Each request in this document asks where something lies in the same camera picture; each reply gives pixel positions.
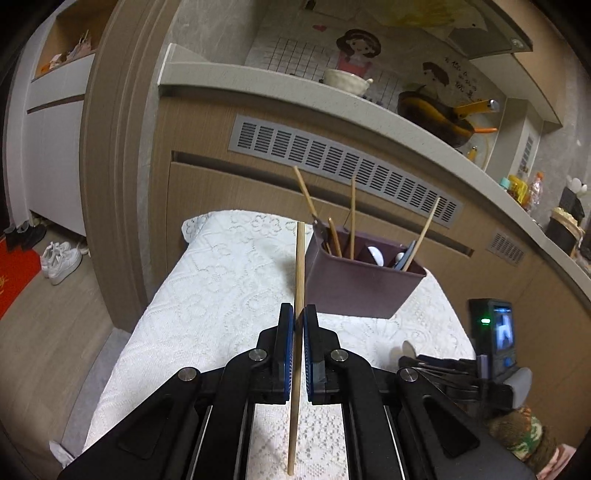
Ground white sneakers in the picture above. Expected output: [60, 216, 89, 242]
[41, 240, 89, 286]

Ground grey range hood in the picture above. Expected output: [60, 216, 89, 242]
[442, 0, 533, 60]

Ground yellow gas hose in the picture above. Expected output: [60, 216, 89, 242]
[466, 137, 494, 171]

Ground small grey vent grille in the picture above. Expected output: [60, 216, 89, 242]
[485, 228, 527, 267]

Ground grey kitchen counter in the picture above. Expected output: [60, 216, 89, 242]
[158, 43, 591, 289]

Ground black pan yellow handle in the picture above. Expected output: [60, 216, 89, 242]
[397, 89, 502, 149]

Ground yellow snack packet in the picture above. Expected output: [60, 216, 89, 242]
[508, 174, 530, 205]

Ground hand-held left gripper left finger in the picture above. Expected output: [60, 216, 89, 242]
[58, 303, 295, 480]

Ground wooden chopstick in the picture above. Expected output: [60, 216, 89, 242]
[286, 222, 308, 476]
[294, 166, 321, 224]
[328, 217, 343, 258]
[401, 197, 442, 271]
[349, 176, 357, 260]

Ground white bowl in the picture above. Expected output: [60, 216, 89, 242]
[322, 68, 375, 97]

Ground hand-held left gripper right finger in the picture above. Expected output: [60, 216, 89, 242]
[302, 304, 536, 480]

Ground white lace tablecloth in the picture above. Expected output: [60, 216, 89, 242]
[82, 210, 477, 480]

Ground long grey vent grille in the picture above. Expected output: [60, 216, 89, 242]
[228, 115, 464, 230]

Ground white cabinet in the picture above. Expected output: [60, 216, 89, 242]
[4, 0, 121, 237]

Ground black gift box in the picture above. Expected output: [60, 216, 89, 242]
[547, 177, 591, 260]

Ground cartoon wall poster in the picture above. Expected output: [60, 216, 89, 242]
[244, 9, 492, 116]

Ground red floor mat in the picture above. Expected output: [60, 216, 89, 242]
[0, 248, 43, 321]

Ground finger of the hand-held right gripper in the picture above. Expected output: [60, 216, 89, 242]
[417, 370, 482, 402]
[399, 353, 479, 373]

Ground dark grey utensil handle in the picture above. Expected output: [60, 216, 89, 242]
[311, 213, 333, 254]

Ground purple utensil holder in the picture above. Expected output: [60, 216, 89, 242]
[298, 225, 426, 320]

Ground black shoes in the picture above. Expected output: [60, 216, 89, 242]
[4, 220, 48, 251]

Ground orange seasoning bottle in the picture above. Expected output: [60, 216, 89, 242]
[526, 171, 546, 212]

